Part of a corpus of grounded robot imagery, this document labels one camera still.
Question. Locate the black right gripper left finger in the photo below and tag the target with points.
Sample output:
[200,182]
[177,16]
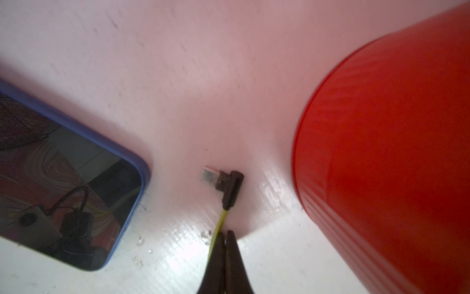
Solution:
[214,277]

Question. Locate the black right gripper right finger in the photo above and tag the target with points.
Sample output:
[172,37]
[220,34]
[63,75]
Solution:
[236,278]

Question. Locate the green earphone cable plug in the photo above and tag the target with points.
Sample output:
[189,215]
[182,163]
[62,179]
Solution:
[227,183]

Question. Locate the blue-cased smartphone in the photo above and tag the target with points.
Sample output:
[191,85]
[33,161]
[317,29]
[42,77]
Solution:
[67,191]

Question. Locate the red plastic cup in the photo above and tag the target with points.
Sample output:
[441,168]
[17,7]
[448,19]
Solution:
[381,158]

